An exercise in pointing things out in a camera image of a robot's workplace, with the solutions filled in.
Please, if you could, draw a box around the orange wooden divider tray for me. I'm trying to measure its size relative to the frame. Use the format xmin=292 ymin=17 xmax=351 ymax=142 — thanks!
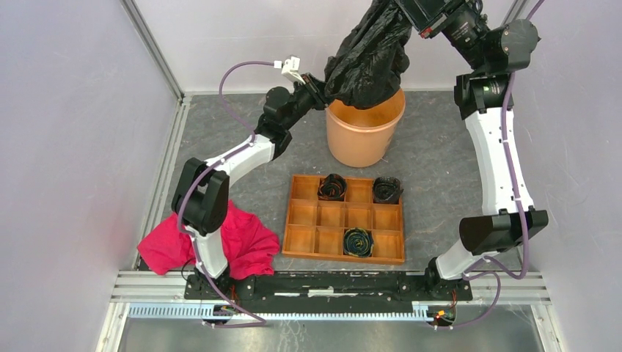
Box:
xmin=282 ymin=175 xmax=406 ymax=265

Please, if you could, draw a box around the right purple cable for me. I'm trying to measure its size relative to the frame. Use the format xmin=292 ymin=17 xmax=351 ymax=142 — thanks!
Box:
xmin=432 ymin=0 xmax=548 ymax=331

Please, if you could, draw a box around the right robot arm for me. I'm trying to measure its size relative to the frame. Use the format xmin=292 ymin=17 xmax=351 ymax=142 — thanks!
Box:
xmin=399 ymin=1 xmax=549 ymax=299

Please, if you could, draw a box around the red cloth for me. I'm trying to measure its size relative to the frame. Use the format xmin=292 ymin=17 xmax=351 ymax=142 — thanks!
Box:
xmin=137 ymin=201 xmax=280 ymax=279

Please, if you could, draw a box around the rolled black bag, bottom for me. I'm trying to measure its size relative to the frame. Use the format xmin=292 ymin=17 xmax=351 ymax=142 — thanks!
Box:
xmin=343 ymin=227 xmax=374 ymax=258

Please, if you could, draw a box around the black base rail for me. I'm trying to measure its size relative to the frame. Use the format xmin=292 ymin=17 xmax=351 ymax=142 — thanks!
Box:
xmin=183 ymin=270 xmax=473 ymax=315

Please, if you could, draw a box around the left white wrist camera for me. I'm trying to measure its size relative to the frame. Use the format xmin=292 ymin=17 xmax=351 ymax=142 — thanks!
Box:
xmin=273 ymin=55 xmax=306 ymax=84

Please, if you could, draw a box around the black trash bag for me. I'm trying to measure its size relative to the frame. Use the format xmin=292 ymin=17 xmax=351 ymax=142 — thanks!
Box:
xmin=324 ymin=1 xmax=412 ymax=110

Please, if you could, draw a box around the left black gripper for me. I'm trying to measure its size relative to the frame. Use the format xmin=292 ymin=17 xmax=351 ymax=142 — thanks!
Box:
xmin=283 ymin=73 xmax=345 ymax=131

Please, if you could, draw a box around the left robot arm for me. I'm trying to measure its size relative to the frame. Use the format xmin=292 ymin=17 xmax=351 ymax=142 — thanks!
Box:
xmin=172 ymin=73 xmax=332 ymax=299

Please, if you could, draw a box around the rolled black bag, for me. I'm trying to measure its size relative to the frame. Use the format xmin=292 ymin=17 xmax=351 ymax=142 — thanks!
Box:
xmin=343 ymin=227 xmax=374 ymax=258
xmin=317 ymin=174 xmax=347 ymax=202
xmin=372 ymin=177 xmax=403 ymax=205

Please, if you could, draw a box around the rolled black bag, top right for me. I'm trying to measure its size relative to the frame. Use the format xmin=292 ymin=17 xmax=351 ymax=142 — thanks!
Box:
xmin=372 ymin=177 xmax=403 ymax=205

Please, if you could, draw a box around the rolled black bag, top middle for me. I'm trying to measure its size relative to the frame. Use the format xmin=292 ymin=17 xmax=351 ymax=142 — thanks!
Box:
xmin=317 ymin=174 xmax=347 ymax=202

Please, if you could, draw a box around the orange trash bin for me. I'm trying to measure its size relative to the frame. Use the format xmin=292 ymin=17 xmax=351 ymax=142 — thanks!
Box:
xmin=326 ymin=89 xmax=406 ymax=168

